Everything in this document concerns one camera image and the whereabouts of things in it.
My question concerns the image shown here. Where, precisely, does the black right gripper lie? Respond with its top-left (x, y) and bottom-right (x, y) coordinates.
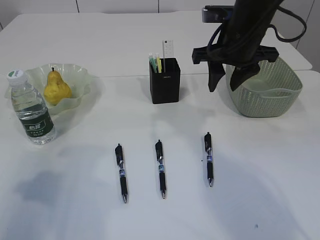
top-left (192, 32), bottom-right (279, 92)

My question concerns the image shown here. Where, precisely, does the transparent plastic ruler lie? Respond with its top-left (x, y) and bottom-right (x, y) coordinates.
top-left (162, 40), bottom-right (174, 72)

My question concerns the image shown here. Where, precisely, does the black gel pen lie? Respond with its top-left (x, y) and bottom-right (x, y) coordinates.
top-left (115, 144), bottom-right (128, 204)
top-left (204, 132), bottom-right (214, 187)
top-left (155, 139), bottom-right (167, 199)

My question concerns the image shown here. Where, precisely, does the yellow pen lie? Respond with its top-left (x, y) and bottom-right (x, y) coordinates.
top-left (155, 53), bottom-right (162, 73)

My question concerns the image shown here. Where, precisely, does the mint green pen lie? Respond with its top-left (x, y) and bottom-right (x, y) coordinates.
top-left (148, 52), bottom-right (158, 73)

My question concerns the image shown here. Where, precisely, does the yellow pear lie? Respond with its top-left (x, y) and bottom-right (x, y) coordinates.
top-left (44, 67), bottom-right (72, 105)

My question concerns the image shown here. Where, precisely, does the clear water bottle green label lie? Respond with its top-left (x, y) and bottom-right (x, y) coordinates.
top-left (6, 69), bottom-right (56, 145)

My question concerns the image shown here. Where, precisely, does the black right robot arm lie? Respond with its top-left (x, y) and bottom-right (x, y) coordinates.
top-left (192, 0), bottom-right (307, 92)

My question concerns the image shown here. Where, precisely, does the green plastic woven basket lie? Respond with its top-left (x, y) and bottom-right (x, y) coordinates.
top-left (225, 57), bottom-right (303, 118)

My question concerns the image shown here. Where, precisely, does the black square pen holder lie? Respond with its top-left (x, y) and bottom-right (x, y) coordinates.
top-left (149, 58), bottom-right (181, 104)

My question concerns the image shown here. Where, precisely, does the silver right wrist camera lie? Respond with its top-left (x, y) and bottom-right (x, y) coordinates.
top-left (201, 5), bottom-right (234, 23)

